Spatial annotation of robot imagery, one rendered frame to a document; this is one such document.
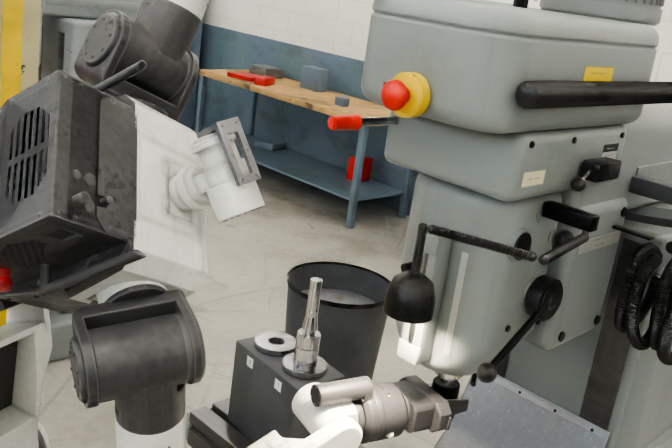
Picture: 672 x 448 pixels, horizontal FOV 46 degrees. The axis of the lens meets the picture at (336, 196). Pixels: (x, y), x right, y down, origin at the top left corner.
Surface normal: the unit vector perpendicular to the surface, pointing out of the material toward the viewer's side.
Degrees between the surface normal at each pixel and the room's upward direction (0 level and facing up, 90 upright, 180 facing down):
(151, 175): 58
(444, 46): 90
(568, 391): 90
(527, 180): 90
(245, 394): 90
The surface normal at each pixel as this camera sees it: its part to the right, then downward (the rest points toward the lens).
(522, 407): -0.56, -0.35
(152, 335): 0.27, -0.62
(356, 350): 0.43, 0.36
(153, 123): 0.83, -0.31
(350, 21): -0.70, 0.10
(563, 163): 0.70, 0.29
